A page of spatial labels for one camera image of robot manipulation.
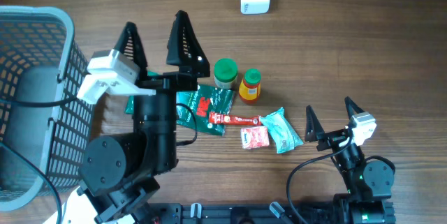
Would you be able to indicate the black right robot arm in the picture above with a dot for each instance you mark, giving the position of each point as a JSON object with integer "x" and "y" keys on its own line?
{"x": 368, "y": 180}

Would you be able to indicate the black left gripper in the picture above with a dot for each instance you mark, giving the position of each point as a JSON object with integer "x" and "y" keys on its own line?
{"x": 173, "y": 81}

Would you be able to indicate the grey plastic mesh basket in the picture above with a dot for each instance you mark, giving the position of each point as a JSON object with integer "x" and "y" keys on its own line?
{"x": 42, "y": 69}

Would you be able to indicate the orange sauce bottle green cap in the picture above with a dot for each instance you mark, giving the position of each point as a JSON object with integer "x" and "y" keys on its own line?
{"x": 250, "y": 86}

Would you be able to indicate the green lid jar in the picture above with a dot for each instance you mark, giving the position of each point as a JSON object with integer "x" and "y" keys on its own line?
{"x": 225, "y": 73}

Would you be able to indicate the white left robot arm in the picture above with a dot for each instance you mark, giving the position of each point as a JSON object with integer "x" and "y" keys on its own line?
{"x": 118, "y": 172}

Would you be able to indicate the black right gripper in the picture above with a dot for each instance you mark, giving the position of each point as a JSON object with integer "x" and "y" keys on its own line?
{"x": 315, "y": 132}

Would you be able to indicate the teal tissue pack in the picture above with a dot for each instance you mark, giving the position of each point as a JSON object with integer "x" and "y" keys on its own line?
{"x": 283, "y": 134}

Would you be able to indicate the red stick sachet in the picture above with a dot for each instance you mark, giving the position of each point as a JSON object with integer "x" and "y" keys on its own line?
{"x": 226, "y": 119}

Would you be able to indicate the red small snack box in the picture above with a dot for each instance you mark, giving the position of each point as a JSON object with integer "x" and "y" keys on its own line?
{"x": 254, "y": 137}

